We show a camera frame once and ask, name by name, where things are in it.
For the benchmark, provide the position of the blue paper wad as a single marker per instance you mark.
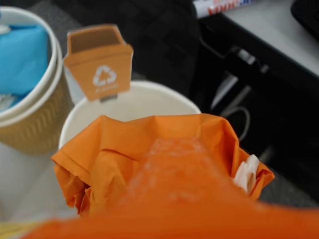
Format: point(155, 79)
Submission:
point(22, 57)

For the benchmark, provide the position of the orange recycling bin tag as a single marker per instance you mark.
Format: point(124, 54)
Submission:
point(99, 64)

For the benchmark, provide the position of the small metal clamp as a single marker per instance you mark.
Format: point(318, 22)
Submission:
point(249, 58)

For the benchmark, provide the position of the white table with black edge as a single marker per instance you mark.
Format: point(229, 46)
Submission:
point(269, 25)

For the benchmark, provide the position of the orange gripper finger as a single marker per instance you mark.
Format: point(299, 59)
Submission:
point(179, 199)

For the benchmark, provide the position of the paper cup with blue tag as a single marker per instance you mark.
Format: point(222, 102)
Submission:
point(32, 124)

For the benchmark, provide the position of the black box object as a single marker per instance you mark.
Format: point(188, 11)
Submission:
point(307, 15)

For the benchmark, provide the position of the paper cup with orange tag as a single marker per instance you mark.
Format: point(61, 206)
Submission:
point(139, 102)

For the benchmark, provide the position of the orange paper ball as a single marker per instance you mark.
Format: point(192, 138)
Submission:
point(112, 154)

